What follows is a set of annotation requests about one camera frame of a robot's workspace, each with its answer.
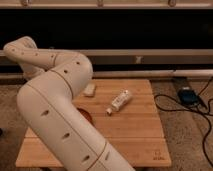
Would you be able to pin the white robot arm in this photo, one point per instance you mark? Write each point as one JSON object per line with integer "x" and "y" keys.
{"x": 45, "y": 102}

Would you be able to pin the white eraser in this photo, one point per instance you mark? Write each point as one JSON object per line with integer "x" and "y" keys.
{"x": 89, "y": 91}

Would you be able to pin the small white plastic bottle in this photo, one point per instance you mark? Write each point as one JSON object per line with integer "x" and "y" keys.
{"x": 119, "y": 101}

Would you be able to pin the wooden table board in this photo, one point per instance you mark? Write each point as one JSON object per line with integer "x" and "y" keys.
{"x": 135, "y": 131}

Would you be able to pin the dark blue power adapter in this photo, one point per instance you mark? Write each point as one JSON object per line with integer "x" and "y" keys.
{"x": 187, "y": 96}

